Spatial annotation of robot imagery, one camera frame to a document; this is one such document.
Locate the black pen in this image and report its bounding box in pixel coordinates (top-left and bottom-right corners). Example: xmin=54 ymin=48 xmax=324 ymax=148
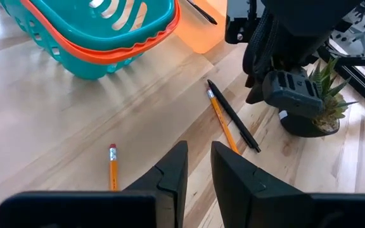
xmin=206 ymin=79 xmax=262 ymax=154
xmin=185 ymin=0 xmax=219 ymax=26

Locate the yellow pencil with red eraser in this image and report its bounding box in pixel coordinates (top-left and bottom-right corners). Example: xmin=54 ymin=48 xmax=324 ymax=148
xmin=205 ymin=87 xmax=241 ymax=155
xmin=108 ymin=142 xmax=120 ymax=192

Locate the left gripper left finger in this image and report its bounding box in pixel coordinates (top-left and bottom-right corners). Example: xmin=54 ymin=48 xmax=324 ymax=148
xmin=122 ymin=141 xmax=189 ymax=228

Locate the translucent orange plastic tray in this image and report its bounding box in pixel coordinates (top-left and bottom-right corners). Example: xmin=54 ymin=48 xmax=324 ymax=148
xmin=173 ymin=0 xmax=228 ymax=54

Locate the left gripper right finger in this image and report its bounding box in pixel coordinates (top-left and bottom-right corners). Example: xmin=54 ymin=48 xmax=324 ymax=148
xmin=210 ymin=141 xmax=312 ymax=228

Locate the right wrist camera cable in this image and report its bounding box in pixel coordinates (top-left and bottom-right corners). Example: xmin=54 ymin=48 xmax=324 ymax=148
xmin=241 ymin=8 xmax=280 ymax=88

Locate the succulent plant in black pot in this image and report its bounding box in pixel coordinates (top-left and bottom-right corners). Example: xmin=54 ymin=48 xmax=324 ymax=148
xmin=279 ymin=56 xmax=359 ymax=139

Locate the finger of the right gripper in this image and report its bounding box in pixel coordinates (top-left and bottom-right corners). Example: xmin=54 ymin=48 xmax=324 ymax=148
xmin=245 ymin=79 xmax=266 ymax=105

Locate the teal basket with orange rim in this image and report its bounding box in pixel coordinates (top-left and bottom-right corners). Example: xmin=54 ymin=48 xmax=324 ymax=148
xmin=0 ymin=0 xmax=183 ymax=80

